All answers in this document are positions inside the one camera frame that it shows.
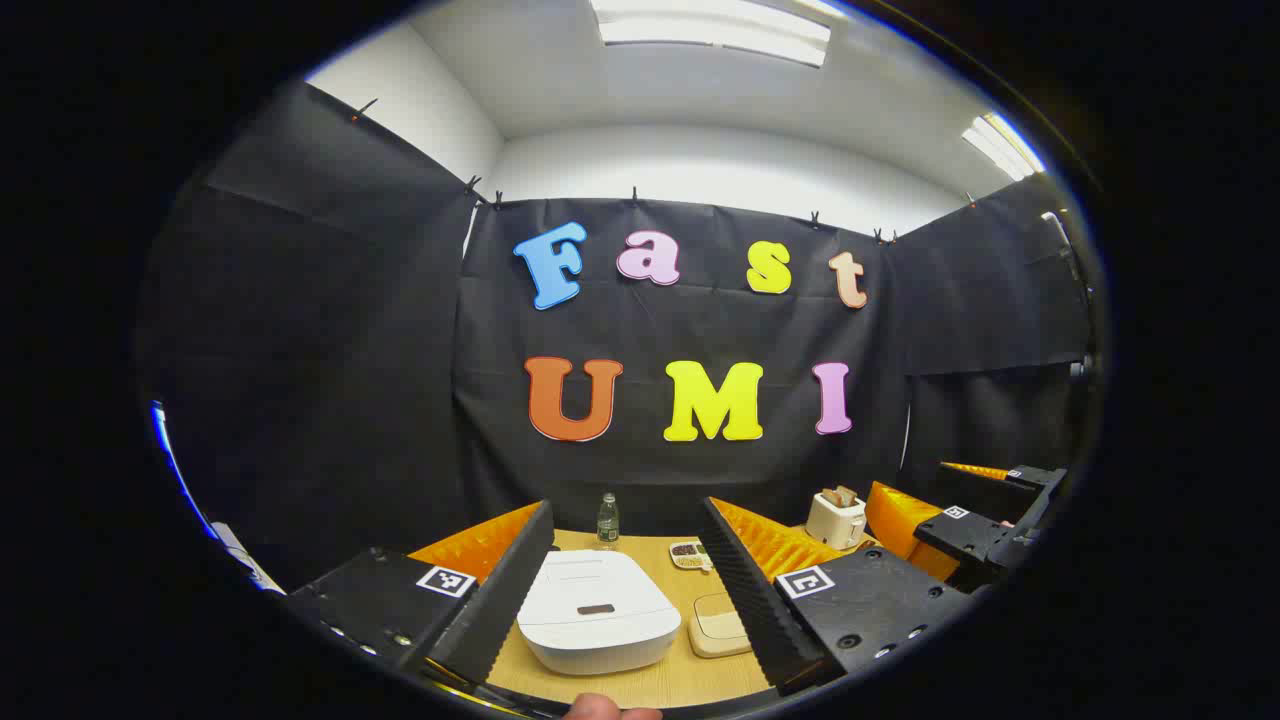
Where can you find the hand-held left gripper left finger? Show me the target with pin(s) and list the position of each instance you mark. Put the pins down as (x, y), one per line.
(500, 610)

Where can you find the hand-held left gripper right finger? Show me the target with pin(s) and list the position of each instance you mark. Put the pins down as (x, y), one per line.
(755, 610)

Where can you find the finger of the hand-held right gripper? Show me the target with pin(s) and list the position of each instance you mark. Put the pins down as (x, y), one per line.
(1030, 478)
(965, 535)

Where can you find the clear rice container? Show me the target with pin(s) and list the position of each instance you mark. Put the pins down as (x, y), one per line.
(718, 625)

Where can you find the white rice cooker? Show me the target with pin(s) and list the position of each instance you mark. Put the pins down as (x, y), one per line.
(595, 610)

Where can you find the white divided grain tray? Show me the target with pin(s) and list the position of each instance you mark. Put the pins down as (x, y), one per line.
(688, 555)

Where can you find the white toaster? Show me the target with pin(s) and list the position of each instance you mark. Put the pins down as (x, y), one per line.
(835, 525)

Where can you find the clear plastic water bottle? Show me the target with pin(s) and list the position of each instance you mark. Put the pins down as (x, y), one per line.
(608, 525)

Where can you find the small ceiling light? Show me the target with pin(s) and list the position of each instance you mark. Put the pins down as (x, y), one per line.
(1000, 145)

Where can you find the long ceiling light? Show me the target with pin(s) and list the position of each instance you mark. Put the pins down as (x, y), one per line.
(710, 30)

